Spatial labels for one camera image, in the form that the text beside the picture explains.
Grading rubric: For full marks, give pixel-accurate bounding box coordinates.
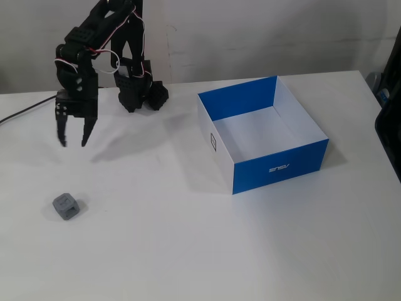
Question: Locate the black power cable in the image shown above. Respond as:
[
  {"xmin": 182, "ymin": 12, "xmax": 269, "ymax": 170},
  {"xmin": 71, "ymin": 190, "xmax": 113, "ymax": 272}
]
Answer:
[{"xmin": 0, "ymin": 95, "xmax": 58, "ymax": 125}]

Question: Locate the gray 3D-printed block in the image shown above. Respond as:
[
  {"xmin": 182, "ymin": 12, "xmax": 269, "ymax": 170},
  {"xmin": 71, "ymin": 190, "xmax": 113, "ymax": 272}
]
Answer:
[{"xmin": 52, "ymin": 193, "xmax": 79, "ymax": 222}]

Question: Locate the gray object with blue label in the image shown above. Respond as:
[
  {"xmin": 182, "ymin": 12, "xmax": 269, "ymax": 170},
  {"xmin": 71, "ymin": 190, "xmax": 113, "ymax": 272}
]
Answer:
[{"xmin": 365, "ymin": 71, "xmax": 390, "ymax": 108}]

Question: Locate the red servo wire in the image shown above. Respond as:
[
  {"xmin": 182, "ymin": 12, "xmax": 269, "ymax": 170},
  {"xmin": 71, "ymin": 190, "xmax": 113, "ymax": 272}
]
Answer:
[{"xmin": 83, "ymin": 46, "xmax": 111, "ymax": 55}]

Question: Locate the blue and white cardboard box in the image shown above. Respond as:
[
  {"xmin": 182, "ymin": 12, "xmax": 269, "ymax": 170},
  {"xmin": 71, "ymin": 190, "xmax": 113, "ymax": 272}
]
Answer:
[{"xmin": 196, "ymin": 75, "xmax": 330, "ymax": 196}]

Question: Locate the white servo wire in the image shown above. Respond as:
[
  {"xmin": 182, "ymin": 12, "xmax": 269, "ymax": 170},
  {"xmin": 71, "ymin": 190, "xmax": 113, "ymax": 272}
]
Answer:
[{"xmin": 90, "ymin": 6, "xmax": 147, "ymax": 75}]

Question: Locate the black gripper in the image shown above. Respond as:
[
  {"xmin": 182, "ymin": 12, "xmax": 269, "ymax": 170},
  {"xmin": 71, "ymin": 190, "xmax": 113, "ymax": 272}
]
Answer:
[{"xmin": 55, "ymin": 71, "xmax": 100, "ymax": 147}]

